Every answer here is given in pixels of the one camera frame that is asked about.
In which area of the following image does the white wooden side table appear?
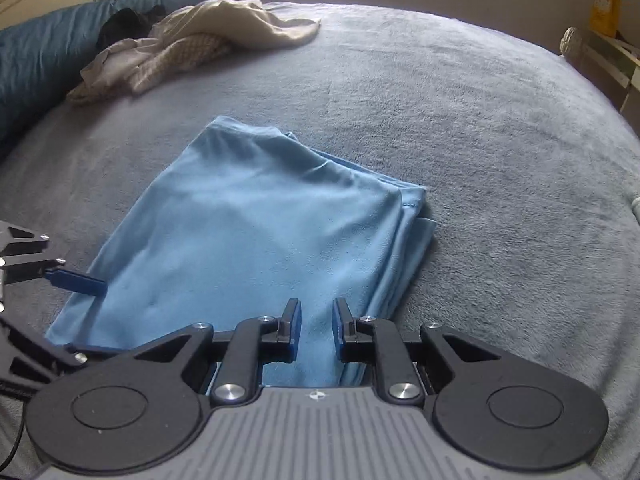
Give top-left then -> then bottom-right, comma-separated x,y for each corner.
560,25 -> 640,117

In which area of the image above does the pale grey garment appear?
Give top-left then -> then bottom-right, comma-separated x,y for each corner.
80,37 -> 174,96

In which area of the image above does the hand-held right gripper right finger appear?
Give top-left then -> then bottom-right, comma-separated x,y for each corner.
332,297 -> 503,406

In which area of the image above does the brown white checked sweater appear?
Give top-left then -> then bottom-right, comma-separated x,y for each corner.
65,31 -> 234,107

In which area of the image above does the cream garment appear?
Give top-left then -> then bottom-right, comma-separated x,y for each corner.
150,0 -> 322,52

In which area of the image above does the light blue t-shirt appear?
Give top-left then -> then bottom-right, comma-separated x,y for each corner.
45,115 -> 437,389

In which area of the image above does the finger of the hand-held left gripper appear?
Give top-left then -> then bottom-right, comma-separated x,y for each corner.
0,311 -> 132,402
0,219 -> 109,298

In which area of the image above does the black cable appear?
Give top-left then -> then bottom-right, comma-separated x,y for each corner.
0,407 -> 27,473

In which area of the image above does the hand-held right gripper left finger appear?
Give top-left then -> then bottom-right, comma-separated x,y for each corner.
135,297 -> 303,407

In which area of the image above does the yellow box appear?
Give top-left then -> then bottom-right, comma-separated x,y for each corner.
590,0 -> 622,39

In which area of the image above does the teal duvet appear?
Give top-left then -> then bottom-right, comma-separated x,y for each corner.
0,0 -> 220,147

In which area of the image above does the grey fleece blanket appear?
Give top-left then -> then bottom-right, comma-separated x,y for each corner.
0,0 -> 640,480

